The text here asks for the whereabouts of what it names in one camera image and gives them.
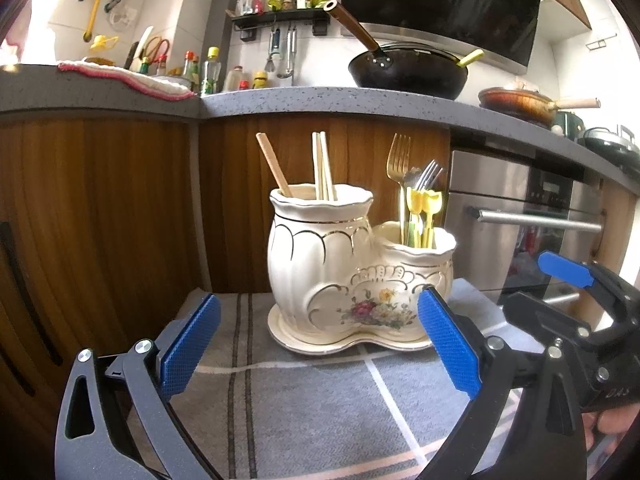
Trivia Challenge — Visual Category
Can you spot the person's right hand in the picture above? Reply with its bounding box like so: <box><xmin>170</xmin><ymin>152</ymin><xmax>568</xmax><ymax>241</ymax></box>
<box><xmin>585</xmin><ymin>402</ymin><xmax>636</xmax><ymax>453</ymax></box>

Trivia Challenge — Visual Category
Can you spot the pink-edged white towel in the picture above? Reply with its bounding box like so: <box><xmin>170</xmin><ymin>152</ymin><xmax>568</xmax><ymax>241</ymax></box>
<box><xmin>57</xmin><ymin>59</ymin><xmax>198</xmax><ymax>101</ymax></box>

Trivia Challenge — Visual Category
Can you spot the wooden chopstick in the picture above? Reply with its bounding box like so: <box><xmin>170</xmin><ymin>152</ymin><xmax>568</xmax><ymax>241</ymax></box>
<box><xmin>312</xmin><ymin>132</ymin><xmax>326</xmax><ymax>201</ymax></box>
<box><xmin>319</xmin><ymin>131</ymin><xmax>337</xmax><ymax>201</ymax></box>

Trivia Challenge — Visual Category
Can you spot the wooden spatula handle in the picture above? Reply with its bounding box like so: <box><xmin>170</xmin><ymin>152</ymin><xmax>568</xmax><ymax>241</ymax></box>
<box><xmin>256</xmin><ymin>132</ymin><xmax>295</xmax><ymax>198</ymax></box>

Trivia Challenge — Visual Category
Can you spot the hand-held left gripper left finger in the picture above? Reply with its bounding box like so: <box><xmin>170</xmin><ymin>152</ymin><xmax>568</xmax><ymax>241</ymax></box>
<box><xmin>54</xmin><ymin>292</ymin><xmax>223</xmax><ymax>480</ymax></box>

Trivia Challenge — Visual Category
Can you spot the black range hood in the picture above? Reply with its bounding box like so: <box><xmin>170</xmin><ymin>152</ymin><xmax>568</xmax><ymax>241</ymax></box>
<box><xmin>341</xmin><ymin>0</ymin><xmax>543</xmax><ymax>73</ymax></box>

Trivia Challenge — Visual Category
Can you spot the copper frying pan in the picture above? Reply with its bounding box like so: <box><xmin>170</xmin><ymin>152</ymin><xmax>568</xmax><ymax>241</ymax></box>
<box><xmin>477</xmin><ymin>86</ymin><xmax>601</xmax><ymax>128</ymax></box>

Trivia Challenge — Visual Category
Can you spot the black pot with lid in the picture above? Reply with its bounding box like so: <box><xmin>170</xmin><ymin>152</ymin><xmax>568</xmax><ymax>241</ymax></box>
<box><xmin>582</xmin><ymin>125</ymin><xmax>640</xmax><ymax>161</ymax></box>

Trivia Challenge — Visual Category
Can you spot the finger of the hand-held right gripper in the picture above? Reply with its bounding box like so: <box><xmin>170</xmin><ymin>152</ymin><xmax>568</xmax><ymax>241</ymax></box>
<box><xmin>537</xmin><ymin>251</ymin><xmax>640</xmax><ymax>321</ymax></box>
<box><xmin>501</xmin><ymin>291</ymin><xmax>593</xmax><ymax>346</ymax></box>

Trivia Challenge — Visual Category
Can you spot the green pot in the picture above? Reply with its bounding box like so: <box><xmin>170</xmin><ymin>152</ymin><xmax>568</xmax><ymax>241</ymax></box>
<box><xmin>552</xmin><ymin>110</ymin><xmax>587</xmax><ymax>138</ymax></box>

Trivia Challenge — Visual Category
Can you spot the oil bottle yellow cap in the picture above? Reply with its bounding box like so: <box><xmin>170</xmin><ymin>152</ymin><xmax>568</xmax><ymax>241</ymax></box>
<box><xmin>202</xmin><ymin>47</ymin><xmax>222</xmax><ymax>96</ymax></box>

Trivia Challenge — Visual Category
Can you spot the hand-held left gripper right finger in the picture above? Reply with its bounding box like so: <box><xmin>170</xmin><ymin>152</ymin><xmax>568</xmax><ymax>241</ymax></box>
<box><xmin>417</xmin><ymin>286</ymin><xmax>590</xmax><ymax>480</ymax></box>

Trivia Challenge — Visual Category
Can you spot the black wall spice rack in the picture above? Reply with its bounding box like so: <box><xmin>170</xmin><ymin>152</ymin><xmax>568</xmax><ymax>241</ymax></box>
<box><xmin>231</xmin><ymin>7</ymin><xmax>331</xmax><ymax>41</ymax></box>

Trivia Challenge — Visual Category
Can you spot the cream ceramic utensil holder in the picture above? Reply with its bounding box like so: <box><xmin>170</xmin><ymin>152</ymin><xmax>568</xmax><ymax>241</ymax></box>
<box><xmin>267</xmin><ymin>184</ymin><xmax>458</xmax><ymax>356</ymax></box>

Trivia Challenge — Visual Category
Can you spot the grey speckled kitchen countertop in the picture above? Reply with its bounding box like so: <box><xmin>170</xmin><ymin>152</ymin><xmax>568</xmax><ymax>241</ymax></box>
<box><xmin>0</xmin><ymin>62</ymin><xmax>640</xmax><ymax>193</ymax></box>

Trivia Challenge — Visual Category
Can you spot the stainless steel oven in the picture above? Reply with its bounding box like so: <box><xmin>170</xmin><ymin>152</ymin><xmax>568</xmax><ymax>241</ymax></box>
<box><xmin>444</xmin><ymin>147</ymin><xmax>608</xmax><ymax>306</ymax></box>

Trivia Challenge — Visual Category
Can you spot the gold metal fork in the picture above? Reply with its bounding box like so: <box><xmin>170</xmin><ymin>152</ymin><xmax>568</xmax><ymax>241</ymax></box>
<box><xmin>386</xmin><ymin>133</ymin><xmax>412</xmax><ymax>246</ymax></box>

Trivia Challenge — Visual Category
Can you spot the black wok with wooden handle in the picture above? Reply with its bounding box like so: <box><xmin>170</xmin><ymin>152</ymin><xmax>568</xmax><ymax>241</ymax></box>
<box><xmin>322</xmin><ymin>0</ymin><xmax>471</xmax><ymax>101</ymax></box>

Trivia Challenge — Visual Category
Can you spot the large silver fork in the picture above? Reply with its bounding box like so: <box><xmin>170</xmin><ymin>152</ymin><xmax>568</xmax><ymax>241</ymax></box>
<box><xmin>415</xmin><ymin>160</ymin><xmax>444</xmax><ymax>196</ymax></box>

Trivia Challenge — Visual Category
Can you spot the yellow plastic fork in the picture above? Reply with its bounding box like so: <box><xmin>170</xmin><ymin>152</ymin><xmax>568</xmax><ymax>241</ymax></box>
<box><xmin>405</xmin><ymin>187</ymin><xmax>425</xmax><ymax>248</ymax></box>

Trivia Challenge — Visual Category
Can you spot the hanging metal spatula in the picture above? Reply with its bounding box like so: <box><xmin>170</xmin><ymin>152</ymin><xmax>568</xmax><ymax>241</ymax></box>
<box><xmin>265</xmin><ymin>27</ymin><xmax>279</xmax><ymax>73</ymax></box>

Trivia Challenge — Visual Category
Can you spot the grey plaid cloth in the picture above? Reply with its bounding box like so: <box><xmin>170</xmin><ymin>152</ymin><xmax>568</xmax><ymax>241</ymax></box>
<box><xmin>125</xmin><ymin>280</ymin><xmax>551</xmax><ymax>480</ymax></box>

